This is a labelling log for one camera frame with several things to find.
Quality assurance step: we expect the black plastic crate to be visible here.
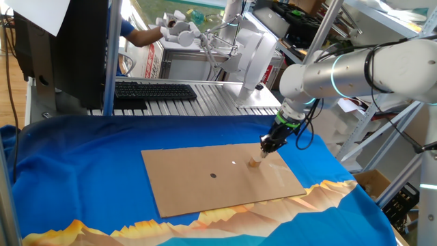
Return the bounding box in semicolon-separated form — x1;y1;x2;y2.
381;182;421;235

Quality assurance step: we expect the thin black hanging cable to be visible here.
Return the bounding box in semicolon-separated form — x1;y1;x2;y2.
1;10;20;184

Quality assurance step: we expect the teal plastic bottle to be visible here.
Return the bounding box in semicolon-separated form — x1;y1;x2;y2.
188;9;206;26

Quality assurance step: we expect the red white printed box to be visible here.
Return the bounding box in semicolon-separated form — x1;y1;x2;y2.
141;47;165;80

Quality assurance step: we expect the white steel shelf rack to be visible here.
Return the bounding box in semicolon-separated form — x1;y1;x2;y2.
336;0;437;172

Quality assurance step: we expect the white paper stack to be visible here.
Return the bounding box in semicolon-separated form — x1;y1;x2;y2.
336;94;410;114

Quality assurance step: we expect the black mouse pad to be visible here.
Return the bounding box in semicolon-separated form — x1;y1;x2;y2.
112;96;148;111

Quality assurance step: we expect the red label panel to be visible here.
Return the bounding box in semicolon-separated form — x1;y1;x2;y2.
262;64;274;85

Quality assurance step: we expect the grey laptop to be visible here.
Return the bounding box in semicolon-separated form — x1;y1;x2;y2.
251;5;291;39

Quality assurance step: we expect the square aluminium mounting plate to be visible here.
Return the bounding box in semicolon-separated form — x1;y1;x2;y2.
221;81;283;110

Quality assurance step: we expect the white paper sheet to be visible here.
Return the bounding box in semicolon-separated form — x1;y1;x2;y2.
3;0;72;38

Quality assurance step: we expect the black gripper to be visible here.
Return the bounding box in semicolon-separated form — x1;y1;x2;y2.
259;119;298;159

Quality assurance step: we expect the closed brown cardboard box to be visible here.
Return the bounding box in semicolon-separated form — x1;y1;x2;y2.
271;61;293;90

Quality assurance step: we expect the blue shirt of person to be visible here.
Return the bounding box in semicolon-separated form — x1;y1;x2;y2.
108;8;136;77

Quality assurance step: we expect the black computer monitor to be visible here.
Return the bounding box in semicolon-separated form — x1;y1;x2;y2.
13;0;110;111

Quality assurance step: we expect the bare person forearm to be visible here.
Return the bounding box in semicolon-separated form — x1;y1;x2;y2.
126;26;165;49

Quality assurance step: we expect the black foam tool case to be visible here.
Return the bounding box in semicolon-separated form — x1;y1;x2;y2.
271;1;324;40

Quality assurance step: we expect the aluminium frame workbench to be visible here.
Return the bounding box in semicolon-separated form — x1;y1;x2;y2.
148;23;286;83

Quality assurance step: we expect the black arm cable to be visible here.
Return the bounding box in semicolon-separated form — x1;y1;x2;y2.
295;37;437;154

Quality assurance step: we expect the white foam packing block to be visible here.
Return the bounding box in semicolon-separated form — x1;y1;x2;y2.
309;102;376;154

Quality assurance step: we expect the blue mountain print cloth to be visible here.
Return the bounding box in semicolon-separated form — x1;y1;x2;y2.
0;114;399;246

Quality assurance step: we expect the black keyboard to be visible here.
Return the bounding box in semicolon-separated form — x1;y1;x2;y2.
113;81;199;102

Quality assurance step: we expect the open cardboard box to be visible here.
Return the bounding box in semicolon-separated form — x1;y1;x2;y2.
353;169;393;202

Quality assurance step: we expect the white haptic control device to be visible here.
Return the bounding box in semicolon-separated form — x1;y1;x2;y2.
155;9;278;103

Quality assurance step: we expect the brown cardboard sheet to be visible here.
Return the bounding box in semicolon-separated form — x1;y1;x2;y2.
141;141;307;219

